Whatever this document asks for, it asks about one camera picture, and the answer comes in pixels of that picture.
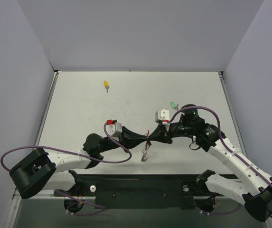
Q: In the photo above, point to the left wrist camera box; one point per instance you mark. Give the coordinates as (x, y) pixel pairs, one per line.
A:
(113, 128)

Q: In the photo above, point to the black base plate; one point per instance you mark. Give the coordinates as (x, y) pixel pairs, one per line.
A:
(143, 191)

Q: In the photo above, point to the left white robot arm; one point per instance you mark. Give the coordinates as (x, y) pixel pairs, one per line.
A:
(47, 168)

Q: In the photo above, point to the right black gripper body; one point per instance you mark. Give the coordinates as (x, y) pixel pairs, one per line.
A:
(166, 133)

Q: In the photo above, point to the aluminium frame rail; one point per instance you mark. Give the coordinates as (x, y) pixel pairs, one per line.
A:
(227, 185)

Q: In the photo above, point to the yellow tag key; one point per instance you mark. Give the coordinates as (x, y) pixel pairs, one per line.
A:
(106, 85)

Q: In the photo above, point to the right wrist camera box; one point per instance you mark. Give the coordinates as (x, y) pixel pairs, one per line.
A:
(162, 117)

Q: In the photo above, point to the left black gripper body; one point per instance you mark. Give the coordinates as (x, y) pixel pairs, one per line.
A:
(123, 139)

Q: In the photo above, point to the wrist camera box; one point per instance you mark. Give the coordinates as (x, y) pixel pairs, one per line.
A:
(113, 128)
(162, 117)

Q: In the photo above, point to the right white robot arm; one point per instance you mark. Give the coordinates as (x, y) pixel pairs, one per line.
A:
(202, 126)

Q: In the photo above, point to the green tag key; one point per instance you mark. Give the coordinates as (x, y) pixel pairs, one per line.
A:
(174, 106)

